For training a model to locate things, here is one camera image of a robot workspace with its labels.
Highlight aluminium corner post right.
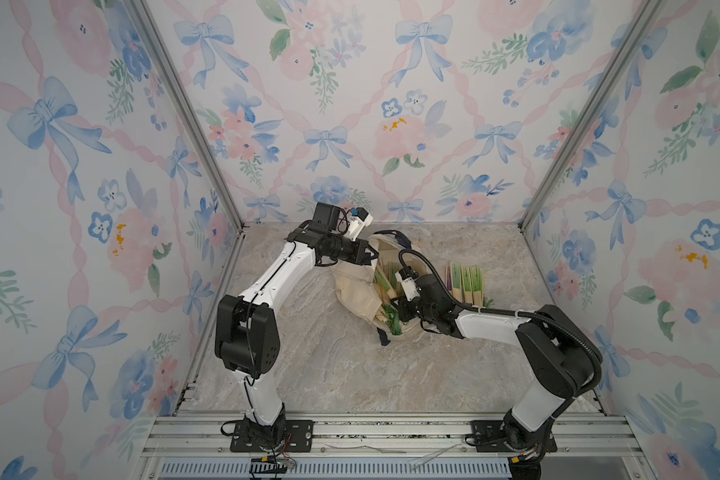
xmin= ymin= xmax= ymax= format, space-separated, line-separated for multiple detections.
xmin=518 ymin=0 xmax=664 ymax=234

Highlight light green bamboo fan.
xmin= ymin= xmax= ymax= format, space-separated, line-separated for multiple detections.
xmin=374 ymin=266 xmax=398 ymax=303

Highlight black corrugated cable conduit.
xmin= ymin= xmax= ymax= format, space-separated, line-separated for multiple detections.
xmin=397 ymin=247 xmax=604 ymax=480

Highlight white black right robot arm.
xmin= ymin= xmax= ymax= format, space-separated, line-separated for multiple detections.
xmin=394 ymin=274 xmax=603 ymax=453

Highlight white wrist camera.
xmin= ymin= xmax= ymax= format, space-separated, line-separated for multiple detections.
xmin=395 ymin=267 xmax=420 ymax=302
xmin=344 ymin=207 xmax=373 ymax=241

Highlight green bamboo folding fan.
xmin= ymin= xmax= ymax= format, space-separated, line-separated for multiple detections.
xmin=461 ymin=266 xmax=474 ymax=305
xmin=470 ymin=266 xmax=485 ymax=307

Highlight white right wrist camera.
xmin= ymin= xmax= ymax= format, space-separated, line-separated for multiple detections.
xmin=395 ymin=267 xmax=420 ymax=302

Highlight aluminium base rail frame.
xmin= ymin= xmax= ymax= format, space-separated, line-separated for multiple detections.
xmin=131 ymin=411 xmax=657 ymax=479

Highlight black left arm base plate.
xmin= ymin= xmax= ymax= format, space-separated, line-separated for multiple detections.
xmin=220 ymin=418 xmax=314 ymax=454

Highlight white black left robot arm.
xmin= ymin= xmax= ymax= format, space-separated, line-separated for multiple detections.
xmin=214 ymin=203 xmax=378 ymax=427

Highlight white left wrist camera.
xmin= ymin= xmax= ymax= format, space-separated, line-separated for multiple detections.
xmin=344 ymin=207 xmax=373 ymax=241

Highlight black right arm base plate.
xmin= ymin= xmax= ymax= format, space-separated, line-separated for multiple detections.
xmin=465 ymin=416 xmax=558 ymax=454

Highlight aluminium corner post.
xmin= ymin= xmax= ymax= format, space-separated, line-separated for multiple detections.
xmin=518 ymin=0 xmax=664 ymax=234
xmin=124 ymin=0 xmax=244 ymax=234

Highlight aluminium corner post left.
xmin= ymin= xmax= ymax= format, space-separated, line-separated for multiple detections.
xmin=124 ymin=0 xmax=244 ymax=234

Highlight beige tote bag navy handles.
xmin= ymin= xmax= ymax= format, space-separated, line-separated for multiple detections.
xmin=331 ymin=230 xmax=422 ymax=346

